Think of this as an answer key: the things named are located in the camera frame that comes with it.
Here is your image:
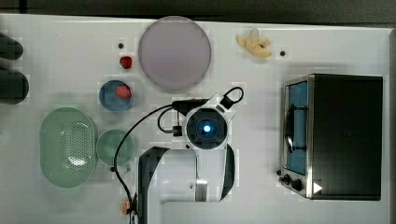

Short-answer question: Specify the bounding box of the lilac round plate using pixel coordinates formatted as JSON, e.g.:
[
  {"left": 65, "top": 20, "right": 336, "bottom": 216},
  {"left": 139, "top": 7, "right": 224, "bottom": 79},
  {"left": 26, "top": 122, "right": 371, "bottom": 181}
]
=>
[{"left": 138, "top": 16, "right": 211, "bottom": 91}]

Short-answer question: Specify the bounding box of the red strawberry in bowl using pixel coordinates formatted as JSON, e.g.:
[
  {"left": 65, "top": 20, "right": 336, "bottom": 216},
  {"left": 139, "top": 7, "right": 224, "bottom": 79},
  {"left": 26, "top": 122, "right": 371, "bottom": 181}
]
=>
[{"left": 116, "top": 85, "right": 132, "bottom": 99}]

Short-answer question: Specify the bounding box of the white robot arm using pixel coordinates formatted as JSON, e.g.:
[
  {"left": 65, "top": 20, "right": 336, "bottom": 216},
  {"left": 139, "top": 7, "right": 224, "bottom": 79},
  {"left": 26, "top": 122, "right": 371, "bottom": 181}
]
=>
[{"left": 136, "top": 93, "right": 236, "bottom": 224}]

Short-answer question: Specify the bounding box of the green oval strainer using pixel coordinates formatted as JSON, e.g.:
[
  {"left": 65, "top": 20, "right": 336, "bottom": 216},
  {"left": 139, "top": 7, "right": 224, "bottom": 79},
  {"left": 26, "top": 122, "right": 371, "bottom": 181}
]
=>
[{"left": 39, "top": 107, "right": 97, "bottom": 189}]

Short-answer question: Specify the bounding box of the orange slice toy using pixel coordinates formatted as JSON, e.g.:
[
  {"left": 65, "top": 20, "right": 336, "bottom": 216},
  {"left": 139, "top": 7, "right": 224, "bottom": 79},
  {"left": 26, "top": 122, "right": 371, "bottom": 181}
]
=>
[{"left": 120, "top": 202, "right": 131, "bottom": 215}]

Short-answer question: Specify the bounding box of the black cylinder cup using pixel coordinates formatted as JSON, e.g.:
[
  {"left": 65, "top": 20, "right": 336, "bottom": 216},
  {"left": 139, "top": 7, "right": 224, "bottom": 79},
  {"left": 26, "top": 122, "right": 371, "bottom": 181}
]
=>
[{"left": 0, "top": 69, "right": 29, "bottom": 105}]

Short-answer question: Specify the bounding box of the black cable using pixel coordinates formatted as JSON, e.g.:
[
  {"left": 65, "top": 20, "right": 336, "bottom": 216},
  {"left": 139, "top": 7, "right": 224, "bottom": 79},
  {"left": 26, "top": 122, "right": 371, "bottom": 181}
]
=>
[{"left": 110, "top": 86, "right": 246, "bottom": 224}]

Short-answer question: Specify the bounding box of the green mug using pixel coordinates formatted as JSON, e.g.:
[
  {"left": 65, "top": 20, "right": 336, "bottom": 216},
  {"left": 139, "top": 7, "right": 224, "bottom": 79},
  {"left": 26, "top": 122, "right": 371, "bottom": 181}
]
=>
[{"left": 96, "top": 129, "right": 137, "bottom": 174}]

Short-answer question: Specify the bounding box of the blue bowl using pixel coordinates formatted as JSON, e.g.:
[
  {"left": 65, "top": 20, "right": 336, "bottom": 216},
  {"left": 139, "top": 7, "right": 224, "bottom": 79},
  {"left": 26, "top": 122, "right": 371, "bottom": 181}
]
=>
[{"left": 99, "top": 80, "right": 133, "bottom": 112}]

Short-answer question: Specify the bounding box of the red strawberry on table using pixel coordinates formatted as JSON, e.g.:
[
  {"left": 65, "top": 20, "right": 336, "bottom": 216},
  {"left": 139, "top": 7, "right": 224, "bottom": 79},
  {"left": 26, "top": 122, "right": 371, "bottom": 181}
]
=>
[{"left": 120, "top": 56, "right": 133, "bottom": 69}]

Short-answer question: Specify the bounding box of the black toaster oven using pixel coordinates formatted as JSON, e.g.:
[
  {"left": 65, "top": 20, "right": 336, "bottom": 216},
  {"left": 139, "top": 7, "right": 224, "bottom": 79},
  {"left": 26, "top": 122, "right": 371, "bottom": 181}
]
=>
[{"left": 276, "top": 74, "right": 383, "bottom": 201}]

